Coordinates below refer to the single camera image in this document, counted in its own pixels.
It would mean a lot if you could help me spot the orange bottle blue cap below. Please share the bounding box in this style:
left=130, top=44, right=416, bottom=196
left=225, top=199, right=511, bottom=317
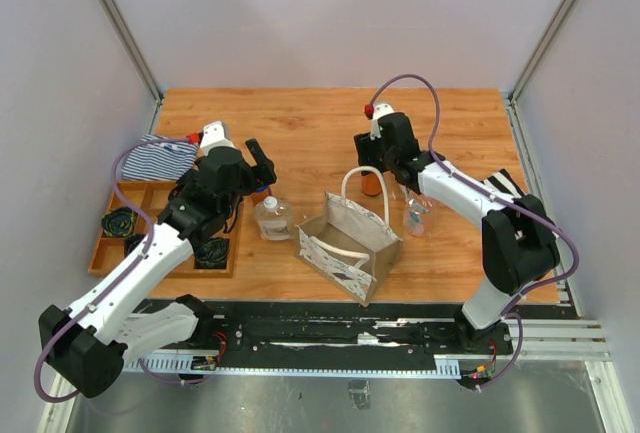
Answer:
left=361, top=171, right=382, bottom=197

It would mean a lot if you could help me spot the blue striped cloth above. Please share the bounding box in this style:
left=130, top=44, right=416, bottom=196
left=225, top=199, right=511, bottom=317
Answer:
left=120, top=135, right=199, bottom=181

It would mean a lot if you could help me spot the wooden compartment tray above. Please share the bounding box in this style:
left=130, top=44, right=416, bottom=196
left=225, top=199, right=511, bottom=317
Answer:
left=88, top=181, right=243, bottom=279

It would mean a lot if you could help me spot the pink cap clear bottle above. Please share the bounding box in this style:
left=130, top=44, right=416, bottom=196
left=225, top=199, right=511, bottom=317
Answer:
left=403, top=195, right=439, bottom=237

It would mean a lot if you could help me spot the canvas tote bag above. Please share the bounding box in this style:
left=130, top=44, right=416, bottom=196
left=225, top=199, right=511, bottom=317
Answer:
left=294, top=166, right=403, bottom=307

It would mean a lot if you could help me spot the black white striped cloth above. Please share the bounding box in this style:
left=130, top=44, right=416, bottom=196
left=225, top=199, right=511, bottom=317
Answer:
left=482, top=169, right=526, bottom=203

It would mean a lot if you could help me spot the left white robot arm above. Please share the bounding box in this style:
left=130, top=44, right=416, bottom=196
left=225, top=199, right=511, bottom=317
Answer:
left=33, top=139, right=277, bottom=403

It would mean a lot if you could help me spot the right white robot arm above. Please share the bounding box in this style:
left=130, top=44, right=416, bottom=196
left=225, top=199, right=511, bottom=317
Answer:
left=354, top=104, right=560, bottom=353

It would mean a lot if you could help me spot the dark green rolled sock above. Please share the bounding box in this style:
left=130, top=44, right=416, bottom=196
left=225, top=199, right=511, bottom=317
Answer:
left=194, top=237, right=230, bottom=270

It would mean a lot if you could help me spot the black rolled item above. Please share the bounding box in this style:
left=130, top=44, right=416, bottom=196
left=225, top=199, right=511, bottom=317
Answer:
left=124, top=233, right=145, bottom=256

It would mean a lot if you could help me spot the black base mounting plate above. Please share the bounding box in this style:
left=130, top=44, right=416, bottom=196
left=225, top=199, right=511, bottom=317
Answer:
left=178, top=296, right=513, bottom=365

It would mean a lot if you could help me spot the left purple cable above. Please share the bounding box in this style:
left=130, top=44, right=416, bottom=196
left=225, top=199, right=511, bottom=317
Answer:
left=33, top=133, right=202, bottom=404

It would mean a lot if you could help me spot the purple cable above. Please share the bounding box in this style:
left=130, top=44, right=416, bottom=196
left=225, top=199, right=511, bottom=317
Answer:
left=363, top=73, right=580, bottom=393
left=33, top=133, right=202, bottom=404

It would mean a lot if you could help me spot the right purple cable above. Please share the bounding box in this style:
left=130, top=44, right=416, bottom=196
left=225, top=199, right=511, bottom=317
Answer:
left=363, top=73, right=580, bottom=393

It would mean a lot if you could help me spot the grey slotted cable duct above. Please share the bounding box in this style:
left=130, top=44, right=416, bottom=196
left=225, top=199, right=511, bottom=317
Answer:
left=124, top=351, right=462, bottom=380

